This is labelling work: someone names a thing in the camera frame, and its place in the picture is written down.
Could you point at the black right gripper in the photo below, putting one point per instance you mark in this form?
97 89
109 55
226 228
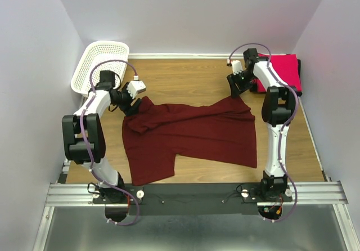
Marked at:
232 79

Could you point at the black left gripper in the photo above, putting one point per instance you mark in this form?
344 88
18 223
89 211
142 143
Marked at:
129 110

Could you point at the maroon t shirt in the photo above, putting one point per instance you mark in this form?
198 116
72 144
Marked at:
153 137

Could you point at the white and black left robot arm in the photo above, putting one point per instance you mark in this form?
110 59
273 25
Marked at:
84 140

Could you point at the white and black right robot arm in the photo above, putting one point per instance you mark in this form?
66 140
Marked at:
279 108

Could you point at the folded black t shirt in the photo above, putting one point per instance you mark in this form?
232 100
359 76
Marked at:
288 68

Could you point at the folded pink t shirt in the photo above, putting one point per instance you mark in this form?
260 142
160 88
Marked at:
266 77

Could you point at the white plastic laundry basket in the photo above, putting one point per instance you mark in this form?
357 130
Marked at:
99 55

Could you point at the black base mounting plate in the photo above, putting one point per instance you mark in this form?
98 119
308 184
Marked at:
189 199

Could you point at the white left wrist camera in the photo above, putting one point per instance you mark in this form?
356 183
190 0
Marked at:
135 86

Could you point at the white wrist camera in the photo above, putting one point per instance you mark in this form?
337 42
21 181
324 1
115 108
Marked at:
236 66
135 86

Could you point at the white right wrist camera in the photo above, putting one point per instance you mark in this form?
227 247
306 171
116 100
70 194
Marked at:
236 66

